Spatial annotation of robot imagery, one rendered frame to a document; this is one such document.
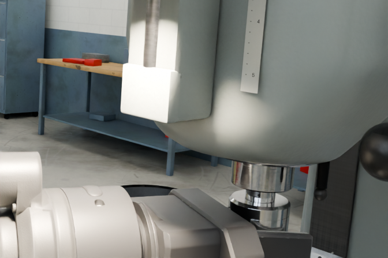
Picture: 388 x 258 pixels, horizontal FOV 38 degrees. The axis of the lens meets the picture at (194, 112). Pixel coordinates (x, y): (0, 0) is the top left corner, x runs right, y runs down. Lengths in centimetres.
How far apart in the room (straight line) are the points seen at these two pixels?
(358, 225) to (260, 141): 50
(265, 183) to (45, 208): 16
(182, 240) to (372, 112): 15
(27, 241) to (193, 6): 16
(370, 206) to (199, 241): 47
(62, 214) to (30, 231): 2
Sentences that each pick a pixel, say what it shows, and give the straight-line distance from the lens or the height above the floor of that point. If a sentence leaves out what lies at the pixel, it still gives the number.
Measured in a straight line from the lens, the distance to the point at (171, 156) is 526.
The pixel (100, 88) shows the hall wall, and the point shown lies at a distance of 716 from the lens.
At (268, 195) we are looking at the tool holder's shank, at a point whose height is 127.
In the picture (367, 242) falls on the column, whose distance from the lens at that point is 83.
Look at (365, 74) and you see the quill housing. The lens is 34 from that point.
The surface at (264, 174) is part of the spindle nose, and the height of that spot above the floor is 129.
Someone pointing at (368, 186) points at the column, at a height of 120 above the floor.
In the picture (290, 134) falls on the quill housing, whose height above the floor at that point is 134.
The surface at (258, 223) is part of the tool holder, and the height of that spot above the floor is 126.
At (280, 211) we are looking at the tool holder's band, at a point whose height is 127.
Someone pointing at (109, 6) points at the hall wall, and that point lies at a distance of 705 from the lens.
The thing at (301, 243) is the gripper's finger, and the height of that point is 124.
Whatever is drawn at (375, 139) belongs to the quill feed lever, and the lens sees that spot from 29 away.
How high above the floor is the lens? 140
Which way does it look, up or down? 9 degrees down
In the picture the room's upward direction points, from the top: 4 degrees clockwise
